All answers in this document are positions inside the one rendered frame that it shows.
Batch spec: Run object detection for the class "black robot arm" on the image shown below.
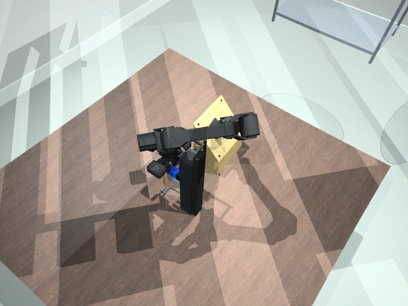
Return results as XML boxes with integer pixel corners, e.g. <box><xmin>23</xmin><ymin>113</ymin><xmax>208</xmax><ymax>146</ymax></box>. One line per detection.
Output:
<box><xmin>137</xmin><ymin>112</ymin><xmax>260</xmax><ymax>153</ymax></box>

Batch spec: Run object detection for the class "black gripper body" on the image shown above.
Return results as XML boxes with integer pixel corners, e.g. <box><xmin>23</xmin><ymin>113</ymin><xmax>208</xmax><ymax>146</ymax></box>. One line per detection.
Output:
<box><xmin>147</xmin><ymin>142</ymin><xmax>191</xmax><ymax>179</ymax></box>

